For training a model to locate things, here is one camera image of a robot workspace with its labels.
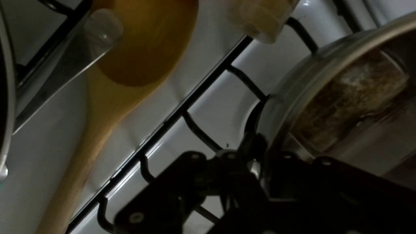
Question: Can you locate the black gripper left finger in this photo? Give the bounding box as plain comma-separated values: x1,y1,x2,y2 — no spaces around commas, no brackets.
114,134,266,234

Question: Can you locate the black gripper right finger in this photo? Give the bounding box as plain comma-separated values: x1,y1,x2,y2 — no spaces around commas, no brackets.
259,153,416,234

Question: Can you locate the silver metal bowl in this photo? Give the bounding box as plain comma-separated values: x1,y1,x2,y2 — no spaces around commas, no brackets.
255,11,416,179

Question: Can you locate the black frying pan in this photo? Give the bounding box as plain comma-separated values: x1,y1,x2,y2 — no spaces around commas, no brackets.
0,0,18,183

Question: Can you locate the spice bottle with black cap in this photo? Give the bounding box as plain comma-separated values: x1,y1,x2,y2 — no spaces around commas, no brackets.
226,0,301,44

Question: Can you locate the black stove grate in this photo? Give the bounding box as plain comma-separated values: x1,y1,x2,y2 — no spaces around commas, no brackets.
12,0,95,83

